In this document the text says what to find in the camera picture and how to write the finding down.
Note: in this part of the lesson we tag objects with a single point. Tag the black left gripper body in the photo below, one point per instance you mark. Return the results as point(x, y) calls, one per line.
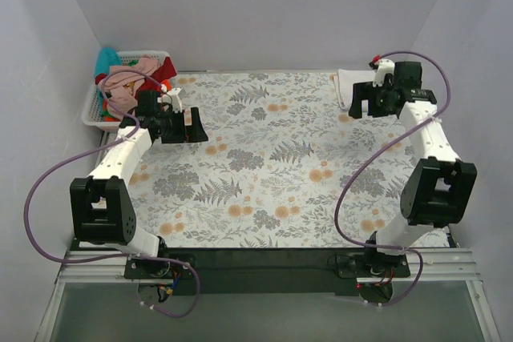
point(187, 125)

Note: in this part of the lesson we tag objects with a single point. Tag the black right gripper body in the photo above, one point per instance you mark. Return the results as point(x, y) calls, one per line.
point(364, 98)

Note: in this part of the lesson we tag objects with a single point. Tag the white t shirt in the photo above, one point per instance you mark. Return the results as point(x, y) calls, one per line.
point(343, 84)

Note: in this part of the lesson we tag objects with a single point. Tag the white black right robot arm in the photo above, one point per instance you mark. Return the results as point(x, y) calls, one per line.
point(437, 192)

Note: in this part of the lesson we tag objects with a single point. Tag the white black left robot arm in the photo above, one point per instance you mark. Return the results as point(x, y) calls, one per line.
point(101, 206)

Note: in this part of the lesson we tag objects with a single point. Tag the red t shirt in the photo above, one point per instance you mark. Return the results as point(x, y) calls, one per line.
point(165, 72)

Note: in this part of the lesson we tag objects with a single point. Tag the pink t shirt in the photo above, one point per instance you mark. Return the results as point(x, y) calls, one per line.
point(122, 86)

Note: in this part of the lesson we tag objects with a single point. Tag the green garment in basket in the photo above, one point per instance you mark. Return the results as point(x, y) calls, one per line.
point(105, 114)

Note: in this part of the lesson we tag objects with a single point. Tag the white plastic laundry basket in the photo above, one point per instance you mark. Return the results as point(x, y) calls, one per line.
point(93, 105)

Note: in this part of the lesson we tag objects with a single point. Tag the floral patterned table mat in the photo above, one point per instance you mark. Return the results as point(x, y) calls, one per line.
point(284, 166)

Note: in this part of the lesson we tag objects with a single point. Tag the teal t shirt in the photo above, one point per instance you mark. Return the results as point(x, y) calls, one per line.
point(107, 58)

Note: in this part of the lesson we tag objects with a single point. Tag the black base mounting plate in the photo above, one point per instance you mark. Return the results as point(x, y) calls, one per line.
point(267, 270)

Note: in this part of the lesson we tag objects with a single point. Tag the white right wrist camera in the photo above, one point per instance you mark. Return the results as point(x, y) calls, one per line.
point(381, 67)

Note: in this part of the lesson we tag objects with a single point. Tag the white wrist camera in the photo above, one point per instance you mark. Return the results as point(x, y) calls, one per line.
point(381, 67)
point(172, 99)

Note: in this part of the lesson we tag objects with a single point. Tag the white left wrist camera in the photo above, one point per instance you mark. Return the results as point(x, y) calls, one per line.
point(172, 99)

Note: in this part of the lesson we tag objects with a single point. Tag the aluminium frame rail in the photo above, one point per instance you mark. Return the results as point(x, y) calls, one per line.
point(109, 270)

